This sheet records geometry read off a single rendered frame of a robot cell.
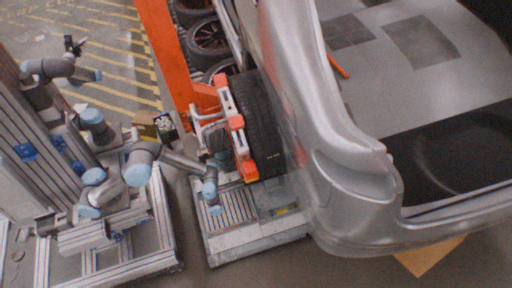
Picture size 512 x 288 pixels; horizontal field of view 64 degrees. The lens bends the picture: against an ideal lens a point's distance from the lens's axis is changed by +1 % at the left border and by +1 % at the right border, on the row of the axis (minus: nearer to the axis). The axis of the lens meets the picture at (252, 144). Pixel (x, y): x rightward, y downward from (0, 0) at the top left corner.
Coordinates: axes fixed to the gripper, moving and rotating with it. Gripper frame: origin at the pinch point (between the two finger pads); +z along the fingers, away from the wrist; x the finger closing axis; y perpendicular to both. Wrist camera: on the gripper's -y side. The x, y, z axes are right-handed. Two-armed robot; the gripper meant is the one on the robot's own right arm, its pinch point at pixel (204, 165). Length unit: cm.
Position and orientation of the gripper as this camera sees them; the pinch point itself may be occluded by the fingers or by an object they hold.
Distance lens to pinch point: 240.5
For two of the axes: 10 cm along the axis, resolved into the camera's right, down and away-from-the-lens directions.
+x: -9.5, 3.0, -0.8
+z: -2.8, -7.1, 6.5
